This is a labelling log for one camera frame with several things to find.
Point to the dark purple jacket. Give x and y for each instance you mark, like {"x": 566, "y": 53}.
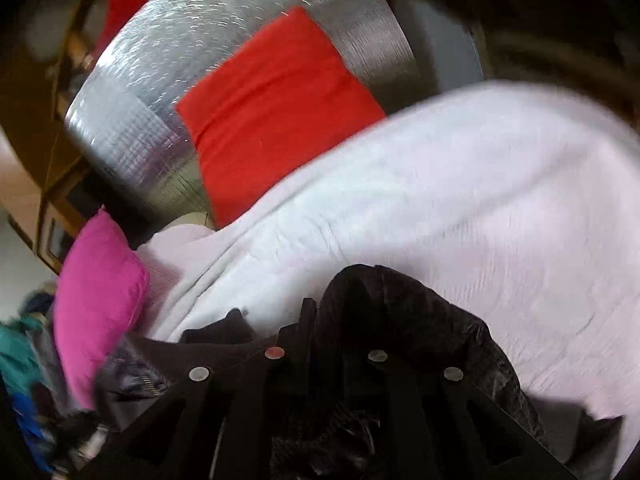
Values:
{"x": 425, "y": 320}

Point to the wooden column cabinet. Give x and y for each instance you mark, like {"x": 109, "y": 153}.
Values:
{"x": 30, "y": 85}

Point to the red-orange pillow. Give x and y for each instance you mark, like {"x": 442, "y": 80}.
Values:
{"x": 270, "y": 110}

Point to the blue jacket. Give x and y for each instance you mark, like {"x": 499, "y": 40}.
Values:
{"x": 30, "y": 430}

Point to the teal jacket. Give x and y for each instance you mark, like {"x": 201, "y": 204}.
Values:
{"x": 20, "y": 355}

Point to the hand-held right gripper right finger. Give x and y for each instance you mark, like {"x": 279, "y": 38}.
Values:
{"x": 400, "y": 410}

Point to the pink pillow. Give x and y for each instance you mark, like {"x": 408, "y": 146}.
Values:
{"x": 95, "y": 300}

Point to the silver foil insulation panel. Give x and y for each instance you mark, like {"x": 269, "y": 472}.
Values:
{"x": 175, "y": 50}

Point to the white blanket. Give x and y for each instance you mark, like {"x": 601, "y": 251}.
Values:
{"x": 450, "y": 185}

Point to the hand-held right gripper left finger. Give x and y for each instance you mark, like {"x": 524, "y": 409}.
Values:
{"x": 250, "y": 410}

